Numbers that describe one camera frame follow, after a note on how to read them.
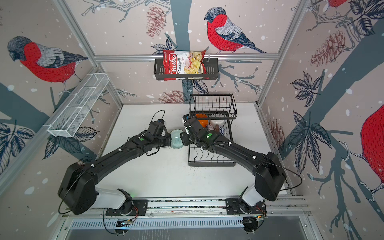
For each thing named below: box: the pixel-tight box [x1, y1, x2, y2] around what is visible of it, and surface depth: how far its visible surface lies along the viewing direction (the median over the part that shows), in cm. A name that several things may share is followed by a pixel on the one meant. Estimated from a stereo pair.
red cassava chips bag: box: [163, 50, 210, 81], surface depth 89 cm
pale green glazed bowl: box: [170, 129, 184, 149], surface depth 86 cm
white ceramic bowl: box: [209, 119, 225, 128], surface depth 103 cm
